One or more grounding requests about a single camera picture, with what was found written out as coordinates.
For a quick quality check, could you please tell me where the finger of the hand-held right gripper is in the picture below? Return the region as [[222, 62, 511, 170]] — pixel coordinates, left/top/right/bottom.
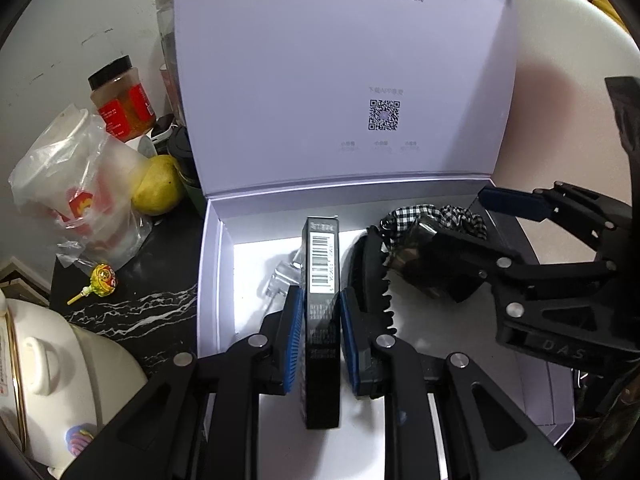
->
[[430, 227, 531, 286], [477, 182, 623, 266]]

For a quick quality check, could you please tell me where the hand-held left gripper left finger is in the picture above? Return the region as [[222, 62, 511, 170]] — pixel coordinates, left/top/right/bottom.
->
[[65, 285, 306, 480]]

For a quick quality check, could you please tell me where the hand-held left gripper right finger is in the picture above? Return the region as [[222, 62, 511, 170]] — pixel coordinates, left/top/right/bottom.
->
[[337, 287, 583, 480]]

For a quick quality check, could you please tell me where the black barcode box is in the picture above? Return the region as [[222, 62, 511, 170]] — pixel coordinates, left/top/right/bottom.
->
[[299, 216, 342, 430]]

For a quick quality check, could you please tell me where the dark translucent case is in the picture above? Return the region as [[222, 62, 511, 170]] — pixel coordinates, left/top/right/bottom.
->
[[385, 212, 493, 303]]

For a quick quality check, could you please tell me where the white gift box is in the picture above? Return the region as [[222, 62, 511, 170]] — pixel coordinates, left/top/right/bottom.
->
[[174, 0, 576, 448]]

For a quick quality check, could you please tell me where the clear plastic hair clip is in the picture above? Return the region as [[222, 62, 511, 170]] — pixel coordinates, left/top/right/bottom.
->
[[257, 252, 303, 311]]

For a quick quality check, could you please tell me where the black claw hair clip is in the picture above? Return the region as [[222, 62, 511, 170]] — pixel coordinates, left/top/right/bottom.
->
[[342, 227, 396, 321]]

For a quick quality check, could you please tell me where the black white checkered scrunchie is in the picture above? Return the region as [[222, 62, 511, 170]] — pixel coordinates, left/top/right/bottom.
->
[[377, 202, 488, 251]]

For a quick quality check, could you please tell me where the dark green cup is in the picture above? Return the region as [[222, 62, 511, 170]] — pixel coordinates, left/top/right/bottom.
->
[[167, 127, 207, 218]]

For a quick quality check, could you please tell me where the yellow lollipop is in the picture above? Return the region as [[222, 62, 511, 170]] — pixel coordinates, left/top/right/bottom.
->
[[67, 263, 118, 306]]

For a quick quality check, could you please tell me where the yellow pear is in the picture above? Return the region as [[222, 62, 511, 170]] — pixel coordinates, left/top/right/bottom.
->
[[131, 155, 185, 216]]

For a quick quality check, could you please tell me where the yellow pot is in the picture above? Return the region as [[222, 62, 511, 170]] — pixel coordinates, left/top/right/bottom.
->
[[589, 0, 626, 28]]

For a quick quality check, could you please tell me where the white ceramic pot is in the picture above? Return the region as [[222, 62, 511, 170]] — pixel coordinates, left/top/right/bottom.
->
[[0, 297, 148, 468]]

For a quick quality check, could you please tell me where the small white device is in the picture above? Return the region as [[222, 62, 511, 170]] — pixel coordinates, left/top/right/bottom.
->
[[151, 115, 177, 145]]

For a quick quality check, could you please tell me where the cup in plastic bag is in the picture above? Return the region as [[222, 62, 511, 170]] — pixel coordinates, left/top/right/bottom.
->
[[9, 104, 153, 273]]

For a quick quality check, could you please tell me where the red label spice jar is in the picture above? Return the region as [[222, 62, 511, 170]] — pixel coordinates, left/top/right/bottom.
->
[[88, 56, 157, 142]]

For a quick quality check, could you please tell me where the tall clear glass jar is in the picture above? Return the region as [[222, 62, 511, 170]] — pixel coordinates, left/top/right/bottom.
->
[[155, 0, 188, 121]]

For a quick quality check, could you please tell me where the beige wooden frame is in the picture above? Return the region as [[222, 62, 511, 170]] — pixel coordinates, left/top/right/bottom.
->
[[0, 256, 57, 308]]

